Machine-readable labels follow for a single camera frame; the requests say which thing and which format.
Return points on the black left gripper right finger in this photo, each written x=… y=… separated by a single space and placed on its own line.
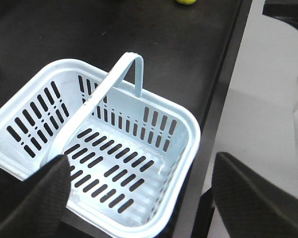
x=249 y=205

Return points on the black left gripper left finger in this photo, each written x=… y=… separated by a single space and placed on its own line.
x=33 y=208

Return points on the light blue plastic basket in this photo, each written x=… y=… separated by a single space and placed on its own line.
x=129 y=149

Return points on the yellow lemon front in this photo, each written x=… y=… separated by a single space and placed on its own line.
x=186 y=2

